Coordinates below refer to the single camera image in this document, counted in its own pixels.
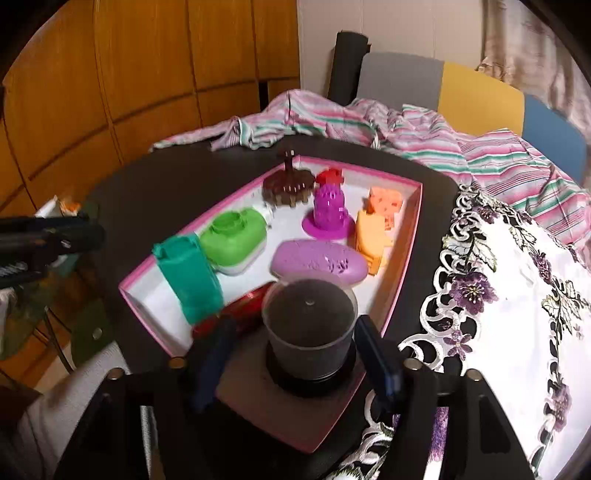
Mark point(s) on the dark green chair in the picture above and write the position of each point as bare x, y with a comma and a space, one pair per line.
92, 318

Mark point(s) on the black plastic cup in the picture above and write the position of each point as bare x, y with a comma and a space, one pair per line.
309, 323

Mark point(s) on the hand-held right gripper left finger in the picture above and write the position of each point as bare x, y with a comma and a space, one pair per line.
212, 364

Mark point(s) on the purple oval toy mould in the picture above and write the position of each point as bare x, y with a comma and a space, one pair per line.
314, 258

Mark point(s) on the wooden wardrobe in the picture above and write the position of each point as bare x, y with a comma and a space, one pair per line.
138, 69

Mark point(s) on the light green toy press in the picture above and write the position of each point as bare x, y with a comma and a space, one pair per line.
235, 240

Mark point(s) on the small red toy mould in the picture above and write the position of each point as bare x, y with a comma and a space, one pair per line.
330, 177

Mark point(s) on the white embroidered tablecloth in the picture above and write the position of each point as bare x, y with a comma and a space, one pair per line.
508, 300

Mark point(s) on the light grey cloth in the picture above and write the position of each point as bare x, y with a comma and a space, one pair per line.
60, 406

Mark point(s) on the shiny red toy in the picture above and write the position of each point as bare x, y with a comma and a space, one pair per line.
244, 304

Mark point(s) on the magenta toy mould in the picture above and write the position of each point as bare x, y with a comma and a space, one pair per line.
328, 212

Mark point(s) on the teal green toy mould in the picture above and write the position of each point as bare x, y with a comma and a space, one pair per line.
189, 277

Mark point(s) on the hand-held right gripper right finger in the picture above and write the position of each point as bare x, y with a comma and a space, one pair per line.
376, 364

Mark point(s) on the brown toy mould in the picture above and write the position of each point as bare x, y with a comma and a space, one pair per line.
288, 184

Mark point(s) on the orange star toy mould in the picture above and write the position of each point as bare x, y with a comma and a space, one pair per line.
371, 240

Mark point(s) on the pink rimmed white tray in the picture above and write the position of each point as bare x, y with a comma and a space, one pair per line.
281, 226

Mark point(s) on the orange block toy mould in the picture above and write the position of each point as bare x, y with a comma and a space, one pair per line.
385, 201

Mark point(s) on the pink striped cloth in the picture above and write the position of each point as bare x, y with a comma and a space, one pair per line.
415, 134

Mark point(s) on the grey yellow blue chair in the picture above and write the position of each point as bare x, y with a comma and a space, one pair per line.
480, 97

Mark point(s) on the orange white packet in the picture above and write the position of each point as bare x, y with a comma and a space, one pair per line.
64, 205

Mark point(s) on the beige patterned curtain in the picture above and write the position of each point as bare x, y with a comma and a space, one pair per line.
531, 46

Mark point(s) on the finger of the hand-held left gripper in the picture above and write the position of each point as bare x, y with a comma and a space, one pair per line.
69, 237

